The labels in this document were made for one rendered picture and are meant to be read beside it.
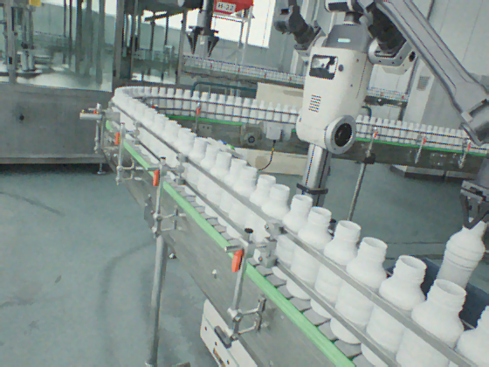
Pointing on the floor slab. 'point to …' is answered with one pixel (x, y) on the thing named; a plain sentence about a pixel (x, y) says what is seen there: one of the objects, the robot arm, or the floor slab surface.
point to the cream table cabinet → (291, 162)
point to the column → (306, 23)
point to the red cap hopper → (233, 21)
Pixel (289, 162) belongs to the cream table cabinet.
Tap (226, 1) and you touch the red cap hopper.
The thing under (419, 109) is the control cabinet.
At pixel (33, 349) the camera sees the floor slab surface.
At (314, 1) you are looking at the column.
